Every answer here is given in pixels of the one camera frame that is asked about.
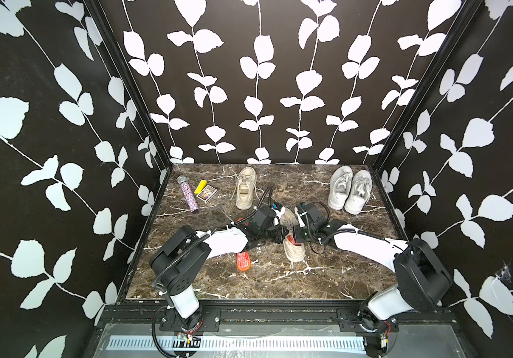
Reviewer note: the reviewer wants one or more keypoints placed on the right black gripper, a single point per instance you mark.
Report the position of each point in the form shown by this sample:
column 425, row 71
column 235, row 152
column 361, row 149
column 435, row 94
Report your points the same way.
column 296, row 233

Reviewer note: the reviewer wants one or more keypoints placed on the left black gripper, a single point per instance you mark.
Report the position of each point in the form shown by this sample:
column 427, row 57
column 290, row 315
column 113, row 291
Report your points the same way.
column 281, row 232

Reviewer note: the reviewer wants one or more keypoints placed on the beige lace sneaker one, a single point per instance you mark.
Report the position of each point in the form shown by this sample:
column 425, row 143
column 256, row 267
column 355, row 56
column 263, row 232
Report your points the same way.
column 245, row 188
column 295, row 252

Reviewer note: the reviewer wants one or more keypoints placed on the red orange insole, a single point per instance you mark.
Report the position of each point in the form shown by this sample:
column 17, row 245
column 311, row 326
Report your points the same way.
column 243, row 261

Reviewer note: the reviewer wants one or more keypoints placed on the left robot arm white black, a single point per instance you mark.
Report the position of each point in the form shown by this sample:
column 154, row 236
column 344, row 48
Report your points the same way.
column 181, row 258

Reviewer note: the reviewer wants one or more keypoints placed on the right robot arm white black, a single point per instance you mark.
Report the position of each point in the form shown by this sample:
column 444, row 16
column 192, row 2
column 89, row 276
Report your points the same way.
column 421, row 278

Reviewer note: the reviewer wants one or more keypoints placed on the white sneaker inner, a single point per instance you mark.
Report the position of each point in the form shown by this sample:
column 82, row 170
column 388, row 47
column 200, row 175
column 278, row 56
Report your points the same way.
column 340, row 187

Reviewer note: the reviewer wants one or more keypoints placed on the white sneaker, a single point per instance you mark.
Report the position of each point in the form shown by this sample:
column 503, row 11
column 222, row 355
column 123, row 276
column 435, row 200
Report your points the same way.
column 340, row 187
column 360, row 192

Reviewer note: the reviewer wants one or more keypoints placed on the white sneaker outer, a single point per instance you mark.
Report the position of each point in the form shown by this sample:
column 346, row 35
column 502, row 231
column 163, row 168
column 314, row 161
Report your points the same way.
column 360, row 192

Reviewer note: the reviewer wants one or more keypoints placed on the purple card box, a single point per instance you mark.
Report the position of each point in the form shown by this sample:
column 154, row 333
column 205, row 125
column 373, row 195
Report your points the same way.
column 207, row 193

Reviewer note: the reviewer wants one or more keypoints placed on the yellow small block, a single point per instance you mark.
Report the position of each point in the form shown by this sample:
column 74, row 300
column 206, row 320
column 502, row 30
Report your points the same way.
column 201, row 185

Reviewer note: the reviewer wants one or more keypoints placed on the purple glitter bottle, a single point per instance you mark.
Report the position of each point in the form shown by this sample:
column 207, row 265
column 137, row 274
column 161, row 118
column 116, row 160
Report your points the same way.
column 189, row 195

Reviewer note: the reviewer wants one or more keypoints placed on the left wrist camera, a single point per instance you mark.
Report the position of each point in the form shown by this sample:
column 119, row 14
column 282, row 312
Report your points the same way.
column 278, row 209

